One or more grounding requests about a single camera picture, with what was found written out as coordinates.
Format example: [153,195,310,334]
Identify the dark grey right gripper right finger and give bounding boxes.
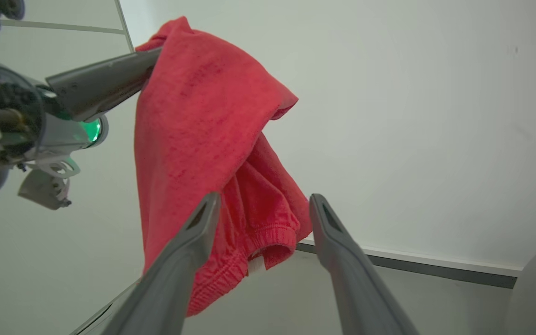
[308,194,420,335]

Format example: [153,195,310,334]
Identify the grey left gripper green band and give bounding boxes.
[0,47,162,169]

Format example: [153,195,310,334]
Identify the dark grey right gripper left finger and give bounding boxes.
[100,192,221,335]

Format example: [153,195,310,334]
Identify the red shorts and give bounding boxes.
[134,16,313,318]

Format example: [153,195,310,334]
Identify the grey and white baseboard strip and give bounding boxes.
[69,235,522,335]

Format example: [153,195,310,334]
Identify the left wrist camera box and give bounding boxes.
[17,158,81,211]

